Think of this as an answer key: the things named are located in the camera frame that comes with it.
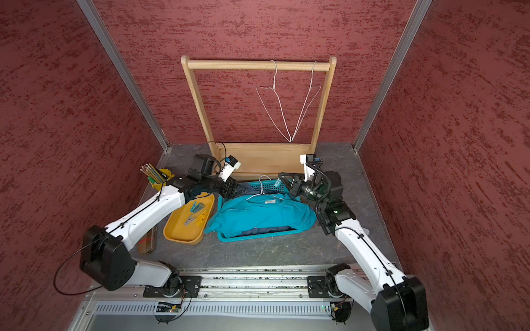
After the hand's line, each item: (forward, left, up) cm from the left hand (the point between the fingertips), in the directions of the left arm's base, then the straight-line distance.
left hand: (239, 189), depth 80 cm
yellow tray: (-9, +30, -18) cm, 36 cm away
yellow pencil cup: (+14, +37, -11) cm, 41 cm away
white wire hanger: (+3, -9, -6) cm, 11 cm away
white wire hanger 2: (+47, -17, +7) cm, 51 cm away
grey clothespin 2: (-6, +23, -17) cm, 30 cm away
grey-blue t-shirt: (-2, -3, +2) cm, 4 cm away
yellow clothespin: (-3, +18, -18) cm, 26 cm away
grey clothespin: (0, +20, -16) cm, 26 cm away
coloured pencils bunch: (+11, +39, -7) cm, 41 cm away
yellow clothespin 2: (-6, +19, -17) cm, 26 cm away
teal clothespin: (0, +22, -16) cm, 27 cm away
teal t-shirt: (-8, -1, -4) cm, 9 cm away
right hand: (-2, -15, +9) cm, 18 cm away
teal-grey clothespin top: (-3, -15, +9) cm, 18 cm away
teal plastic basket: (+9, -11, -11) cm, 18 cm away
